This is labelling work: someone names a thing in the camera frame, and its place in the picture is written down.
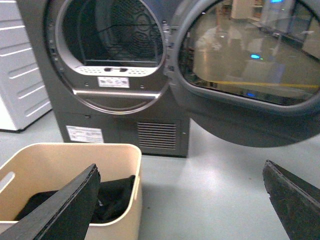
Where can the grey tumble dryer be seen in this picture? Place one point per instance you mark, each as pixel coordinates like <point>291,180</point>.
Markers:
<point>103,67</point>

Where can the black printed t-shirt in hamper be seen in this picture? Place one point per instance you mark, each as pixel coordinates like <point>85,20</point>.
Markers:
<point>113,199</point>

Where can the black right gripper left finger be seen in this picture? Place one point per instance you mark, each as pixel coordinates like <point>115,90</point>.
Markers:
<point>64,216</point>

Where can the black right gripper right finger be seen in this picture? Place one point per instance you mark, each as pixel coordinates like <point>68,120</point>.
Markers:
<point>295,201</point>

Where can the white appliance beside dryer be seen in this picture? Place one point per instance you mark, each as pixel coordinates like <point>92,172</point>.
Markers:
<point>23,96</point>

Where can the beige plastic laundry hamper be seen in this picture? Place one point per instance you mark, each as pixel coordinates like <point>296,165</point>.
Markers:
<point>43,167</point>

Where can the round glass dryer door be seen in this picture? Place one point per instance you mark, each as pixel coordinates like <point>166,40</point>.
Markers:
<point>251,77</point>

